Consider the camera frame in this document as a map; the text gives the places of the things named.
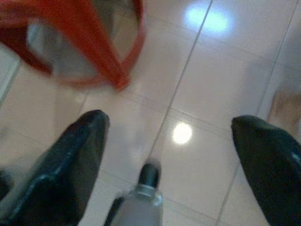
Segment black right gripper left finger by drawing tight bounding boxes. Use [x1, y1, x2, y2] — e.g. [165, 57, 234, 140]
[0, 109, 111, 226]

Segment red plastic stool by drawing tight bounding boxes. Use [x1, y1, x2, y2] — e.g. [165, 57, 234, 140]
[0, 0, 146, 90]

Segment person's bare foot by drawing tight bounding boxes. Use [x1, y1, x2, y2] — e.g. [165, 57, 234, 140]
[269, 88, 301, 134]

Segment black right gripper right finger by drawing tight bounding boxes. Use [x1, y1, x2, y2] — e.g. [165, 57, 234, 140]
[231, 114, 301, 226]

